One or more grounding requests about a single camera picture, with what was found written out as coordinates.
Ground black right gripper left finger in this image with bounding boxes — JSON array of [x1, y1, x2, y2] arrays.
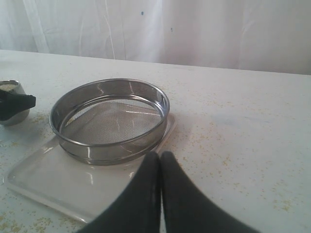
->
[[79, 152, 161, 233]]

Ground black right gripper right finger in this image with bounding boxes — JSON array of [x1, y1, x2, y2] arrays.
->
[[160, 151, 258, 233]]

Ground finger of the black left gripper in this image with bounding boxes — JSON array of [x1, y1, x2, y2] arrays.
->
[[0, 90, 36, 121]]

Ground stainless steel cup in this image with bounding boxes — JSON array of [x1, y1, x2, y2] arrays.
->
[[0, 80, 35, 126]]

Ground round steel mesh sieve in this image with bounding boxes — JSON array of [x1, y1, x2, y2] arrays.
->
[[50, 78, 170, 166]]

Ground white rectangular plastic tray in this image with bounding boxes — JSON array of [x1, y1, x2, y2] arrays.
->
[[6, 114, 177, 223]]

